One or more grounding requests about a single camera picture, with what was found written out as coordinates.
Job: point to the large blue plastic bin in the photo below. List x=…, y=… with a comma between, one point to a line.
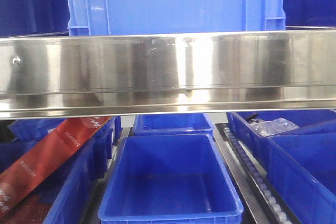
x=140, y=17

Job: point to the rear lower middle blue bin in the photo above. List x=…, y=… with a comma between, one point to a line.
x=172, y=124

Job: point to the rear lower right blue bin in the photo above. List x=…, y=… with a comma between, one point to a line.
x=309, y=122

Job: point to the clear plastic bag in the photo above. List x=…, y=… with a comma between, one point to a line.
x=273, y=127

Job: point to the white roller track right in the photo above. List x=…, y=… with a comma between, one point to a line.
x=268, y=200

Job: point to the red cardboard box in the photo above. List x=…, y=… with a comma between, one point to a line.
x=31, y=169

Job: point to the lower left blue bin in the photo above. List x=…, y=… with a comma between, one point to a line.
x=63, y=196

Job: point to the dark blue bin upper left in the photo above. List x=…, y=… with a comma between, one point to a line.
x=27, y=17

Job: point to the stainless steel shelf front rail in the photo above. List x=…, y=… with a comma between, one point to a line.
x=58, y=77

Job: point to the steel divider rail left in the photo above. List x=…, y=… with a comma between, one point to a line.
x=92, y=208

